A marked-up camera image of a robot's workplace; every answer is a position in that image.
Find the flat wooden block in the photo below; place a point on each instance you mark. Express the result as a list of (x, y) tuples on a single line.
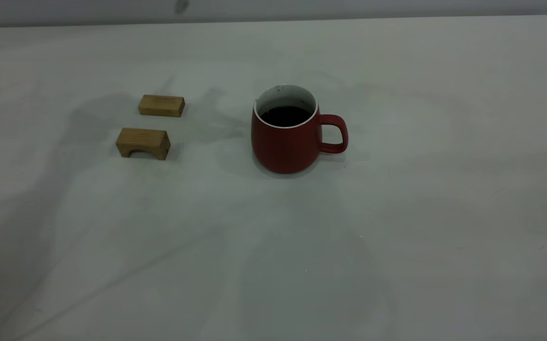
[(162, 105)]

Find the red ceramic mug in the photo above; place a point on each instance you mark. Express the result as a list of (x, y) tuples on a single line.
[(285, 147)]

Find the arched wooden block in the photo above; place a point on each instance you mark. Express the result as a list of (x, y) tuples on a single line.
[(143, 139)]

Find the dark coffee liquid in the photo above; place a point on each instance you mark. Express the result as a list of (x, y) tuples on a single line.
[(286, 116)]

